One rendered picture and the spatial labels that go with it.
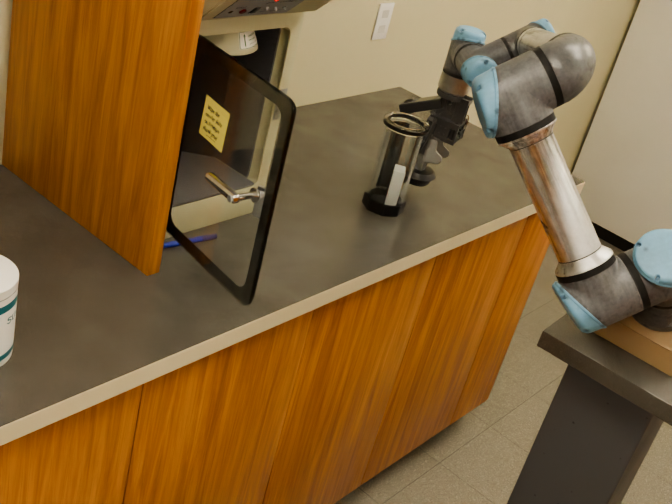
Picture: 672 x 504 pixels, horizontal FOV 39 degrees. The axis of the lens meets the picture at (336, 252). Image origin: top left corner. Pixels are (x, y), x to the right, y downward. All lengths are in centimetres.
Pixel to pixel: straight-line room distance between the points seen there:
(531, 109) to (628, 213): 304
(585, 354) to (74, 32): 117
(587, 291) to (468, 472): 136
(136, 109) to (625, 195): 333
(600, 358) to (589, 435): 21
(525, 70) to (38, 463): 107
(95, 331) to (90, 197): 35
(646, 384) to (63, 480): 112
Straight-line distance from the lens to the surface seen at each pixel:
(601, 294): 184
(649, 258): 185
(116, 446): 175
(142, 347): 165
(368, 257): 206
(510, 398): 347
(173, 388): 176
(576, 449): 217
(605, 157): 476
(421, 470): 302
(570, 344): 201
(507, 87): 175
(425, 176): 236
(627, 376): 199
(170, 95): 167
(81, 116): 189
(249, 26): 186
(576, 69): 178
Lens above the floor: 193
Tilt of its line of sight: 29 degrees down
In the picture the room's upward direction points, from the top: 15 degrees clockwise
